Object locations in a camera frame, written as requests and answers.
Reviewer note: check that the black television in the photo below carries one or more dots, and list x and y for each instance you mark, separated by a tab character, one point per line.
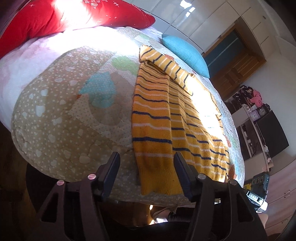
273	135

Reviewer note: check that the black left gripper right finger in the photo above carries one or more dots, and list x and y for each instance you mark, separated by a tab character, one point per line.
222	210

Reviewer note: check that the white shelving unit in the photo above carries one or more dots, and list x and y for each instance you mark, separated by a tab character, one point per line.
254	151

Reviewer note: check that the white bed sheet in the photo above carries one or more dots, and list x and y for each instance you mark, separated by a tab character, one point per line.
23	64

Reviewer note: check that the square white clock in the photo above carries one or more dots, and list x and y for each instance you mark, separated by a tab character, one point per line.
254	115

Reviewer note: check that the red duvet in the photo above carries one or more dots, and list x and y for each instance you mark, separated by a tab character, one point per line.
41	18

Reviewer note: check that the pink cloth on shelf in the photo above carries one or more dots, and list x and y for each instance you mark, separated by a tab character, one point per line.
256	99

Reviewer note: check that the patchwork heart quilt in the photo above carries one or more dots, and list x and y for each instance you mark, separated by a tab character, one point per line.
75	114

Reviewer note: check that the white glossy wardrobe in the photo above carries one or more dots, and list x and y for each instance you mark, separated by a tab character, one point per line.
203	22

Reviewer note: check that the brown wooden door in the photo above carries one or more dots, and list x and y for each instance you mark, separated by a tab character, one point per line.
232	60

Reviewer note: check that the yellow striped knit sweater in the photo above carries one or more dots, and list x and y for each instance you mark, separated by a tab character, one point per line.
173	112

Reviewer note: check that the round black clock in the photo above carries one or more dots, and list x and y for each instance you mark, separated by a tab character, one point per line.
262	111

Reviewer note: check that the teal pillow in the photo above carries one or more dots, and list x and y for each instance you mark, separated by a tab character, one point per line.
186	52

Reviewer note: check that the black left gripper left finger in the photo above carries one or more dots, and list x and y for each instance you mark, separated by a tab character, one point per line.
72	210

